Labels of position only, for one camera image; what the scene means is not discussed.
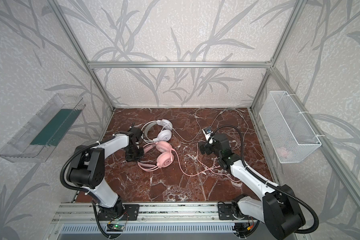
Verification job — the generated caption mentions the pink headphone cable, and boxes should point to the pink headphone cable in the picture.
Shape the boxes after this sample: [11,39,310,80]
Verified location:
[172,140,259,183]

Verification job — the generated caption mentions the pink headphones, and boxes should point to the pink headphones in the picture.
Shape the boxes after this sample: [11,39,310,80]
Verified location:
[138,141,176,172]

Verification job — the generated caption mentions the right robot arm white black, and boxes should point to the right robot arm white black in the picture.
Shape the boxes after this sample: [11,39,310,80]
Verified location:
[198,130,320,240]

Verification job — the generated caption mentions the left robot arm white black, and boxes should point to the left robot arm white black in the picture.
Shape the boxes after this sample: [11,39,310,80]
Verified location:
[60,127,144,216]

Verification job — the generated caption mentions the white headphones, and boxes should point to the white headphones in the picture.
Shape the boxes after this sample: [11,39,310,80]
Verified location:
[142,119,173,144]

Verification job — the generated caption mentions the pink item in basket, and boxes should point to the pink item in basket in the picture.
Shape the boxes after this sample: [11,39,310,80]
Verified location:
[277,147,291,161]

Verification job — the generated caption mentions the green circuit board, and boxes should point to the green circuit board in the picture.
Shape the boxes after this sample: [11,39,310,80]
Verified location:
[107,223,125,232]

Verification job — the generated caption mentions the right wiring connector board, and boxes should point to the right wiring connector board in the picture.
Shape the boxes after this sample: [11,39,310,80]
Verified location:
[232,223,258,238]

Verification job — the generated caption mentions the white headphone cable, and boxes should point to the white headphone cable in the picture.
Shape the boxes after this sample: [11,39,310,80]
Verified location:
[171,107,253,143]

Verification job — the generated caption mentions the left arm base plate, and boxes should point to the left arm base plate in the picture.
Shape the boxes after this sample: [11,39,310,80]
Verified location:
[98,204,140,221]

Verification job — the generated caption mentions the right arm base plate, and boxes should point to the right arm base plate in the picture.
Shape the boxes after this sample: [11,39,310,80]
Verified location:
[217,202,258,223]

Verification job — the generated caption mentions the aluminium front rail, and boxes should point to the aluminium front rail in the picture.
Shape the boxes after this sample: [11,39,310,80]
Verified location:
[50,202,304,225]

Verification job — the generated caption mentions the white wire mesh basket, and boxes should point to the white wire mesh basket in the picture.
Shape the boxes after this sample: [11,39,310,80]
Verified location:
[260,91,322,164]

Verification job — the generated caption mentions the clear plastic wall bin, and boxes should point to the clear plastic wall bin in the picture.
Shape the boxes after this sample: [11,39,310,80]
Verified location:
[0,94,86,163]

